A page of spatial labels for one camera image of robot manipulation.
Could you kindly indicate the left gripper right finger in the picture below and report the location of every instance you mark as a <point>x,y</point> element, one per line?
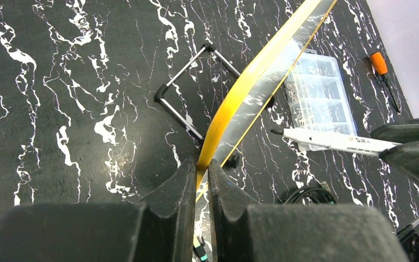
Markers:
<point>245,230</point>

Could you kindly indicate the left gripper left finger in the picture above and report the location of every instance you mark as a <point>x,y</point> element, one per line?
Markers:
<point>160,227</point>

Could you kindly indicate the white whiteboard marker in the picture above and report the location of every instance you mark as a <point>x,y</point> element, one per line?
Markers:
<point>337,141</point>

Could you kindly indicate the yellow framed whiteboard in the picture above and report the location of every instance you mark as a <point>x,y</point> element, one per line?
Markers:
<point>257,84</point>

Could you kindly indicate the metal whiteboard stand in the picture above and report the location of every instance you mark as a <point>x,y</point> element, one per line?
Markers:
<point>196,95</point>

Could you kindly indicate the clear plastic screw box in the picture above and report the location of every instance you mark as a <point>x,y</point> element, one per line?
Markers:
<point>316,95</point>

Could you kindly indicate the orange handled screwdriver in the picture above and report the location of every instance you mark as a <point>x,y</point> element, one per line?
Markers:
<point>379,64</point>

